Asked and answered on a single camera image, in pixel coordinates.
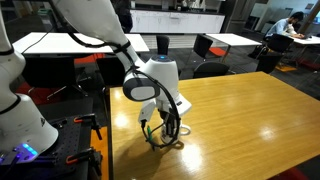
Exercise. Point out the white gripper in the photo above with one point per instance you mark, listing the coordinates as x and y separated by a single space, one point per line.
146 111

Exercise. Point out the white printed mug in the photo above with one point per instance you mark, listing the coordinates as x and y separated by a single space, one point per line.
163 137

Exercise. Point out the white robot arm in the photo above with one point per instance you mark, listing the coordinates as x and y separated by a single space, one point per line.
20 123

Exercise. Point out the green pen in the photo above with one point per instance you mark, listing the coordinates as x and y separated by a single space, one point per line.
149 130

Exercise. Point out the black office chair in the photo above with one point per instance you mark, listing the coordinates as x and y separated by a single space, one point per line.
268 61
211 69
162 45
202 45
279 42
110 71

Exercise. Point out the orange board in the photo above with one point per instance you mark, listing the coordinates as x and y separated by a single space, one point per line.
105 166

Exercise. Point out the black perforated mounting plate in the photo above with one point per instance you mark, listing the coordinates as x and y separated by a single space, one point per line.
70 140

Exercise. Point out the small white table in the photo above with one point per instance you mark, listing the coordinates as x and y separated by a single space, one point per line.
233 39

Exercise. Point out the standing person in dark clothes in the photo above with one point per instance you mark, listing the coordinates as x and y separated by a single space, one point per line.
125 16

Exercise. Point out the large white table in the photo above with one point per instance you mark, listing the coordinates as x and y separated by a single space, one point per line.
50 43

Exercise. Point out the seated person in light shirt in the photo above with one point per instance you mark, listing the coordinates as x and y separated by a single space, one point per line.
280 26

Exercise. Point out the black laptop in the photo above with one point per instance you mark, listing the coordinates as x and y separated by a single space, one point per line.
304 36

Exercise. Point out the white desk with laptop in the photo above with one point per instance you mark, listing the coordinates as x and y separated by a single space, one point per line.
308 40

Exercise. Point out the green bin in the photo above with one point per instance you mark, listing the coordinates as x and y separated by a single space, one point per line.
43 14

